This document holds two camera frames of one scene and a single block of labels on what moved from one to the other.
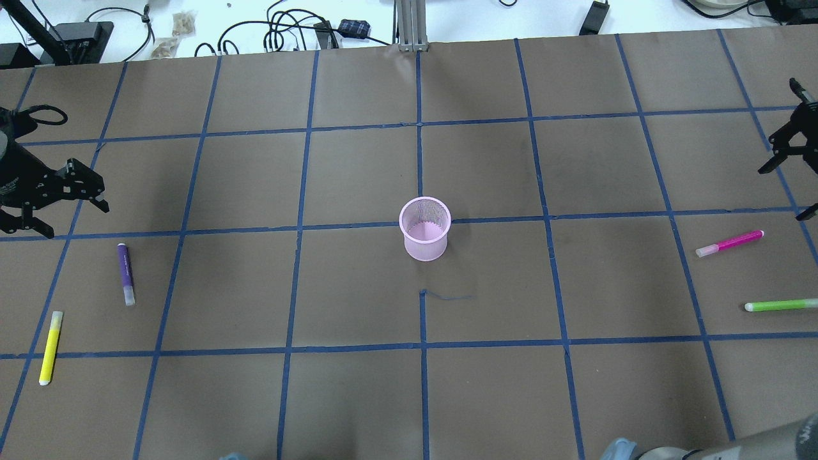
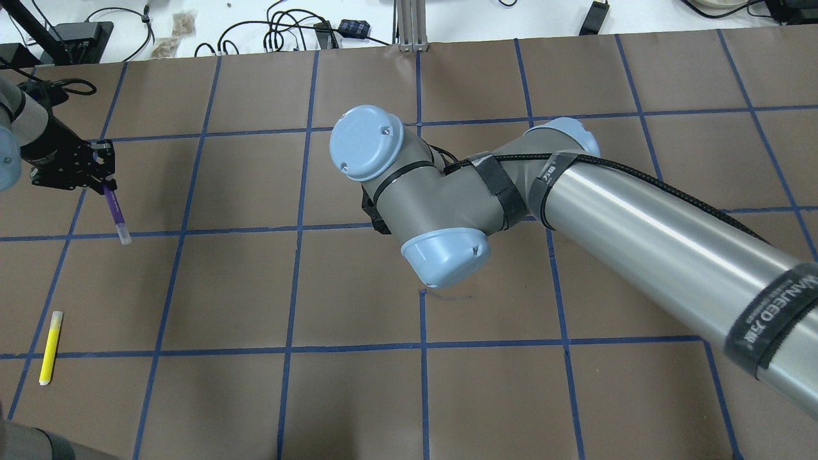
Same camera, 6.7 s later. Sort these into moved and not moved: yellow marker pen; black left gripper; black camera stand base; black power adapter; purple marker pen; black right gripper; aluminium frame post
Moved: black left gripper; purple marker pen; black right gripper
Not moved: yellow marker pen; black power adapter; aluminium frame post; black camera stand base
